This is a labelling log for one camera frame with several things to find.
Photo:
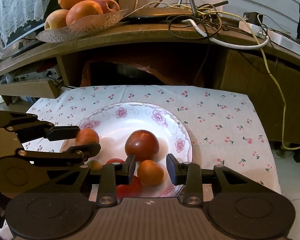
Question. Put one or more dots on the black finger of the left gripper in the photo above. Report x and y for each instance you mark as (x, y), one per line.
(28, 127)
(65, 153)

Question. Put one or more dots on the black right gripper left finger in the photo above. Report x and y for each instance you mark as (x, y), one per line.
(112, 175)

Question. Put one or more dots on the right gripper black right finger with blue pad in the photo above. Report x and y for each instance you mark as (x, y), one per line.
(189, 175)

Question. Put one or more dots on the small orange kumquat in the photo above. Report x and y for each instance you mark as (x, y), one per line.
(86, 136)
(94, 165)
(150, 173)

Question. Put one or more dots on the large dark red tomato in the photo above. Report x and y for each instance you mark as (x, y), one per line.
(143, 144)

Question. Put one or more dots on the small bright red tomato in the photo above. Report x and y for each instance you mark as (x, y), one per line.
(115, 160)

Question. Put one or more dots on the open brown wooden drawer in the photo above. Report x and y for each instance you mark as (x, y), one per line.
(41, 88)

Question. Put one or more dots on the white floral porcelain plate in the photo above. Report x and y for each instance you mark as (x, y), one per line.
(115, 123)

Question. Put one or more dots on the cherry print white tablecloth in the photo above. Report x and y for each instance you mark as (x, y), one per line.
(241, 193)

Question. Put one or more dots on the yellow apple in tray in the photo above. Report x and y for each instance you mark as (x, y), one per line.
(56, 19)

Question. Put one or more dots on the clear glass fruit tray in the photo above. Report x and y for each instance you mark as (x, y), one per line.
(86, 26)

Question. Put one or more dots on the television with lace cover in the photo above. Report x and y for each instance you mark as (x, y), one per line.
(30, 27)

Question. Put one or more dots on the brown wooden tv cabinet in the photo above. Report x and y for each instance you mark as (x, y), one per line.
(270, 77)

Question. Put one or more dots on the front orange in tray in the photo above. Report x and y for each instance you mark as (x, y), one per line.
(82, 9)

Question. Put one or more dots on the red apple in tray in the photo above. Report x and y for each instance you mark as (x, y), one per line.
(108, 6)

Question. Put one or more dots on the black wifi router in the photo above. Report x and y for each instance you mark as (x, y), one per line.
(148, 13)

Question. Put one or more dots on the white power strip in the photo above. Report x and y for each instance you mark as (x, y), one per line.
(277, 38)

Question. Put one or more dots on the black power adapter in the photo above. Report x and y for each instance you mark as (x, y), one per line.
(251, 17)

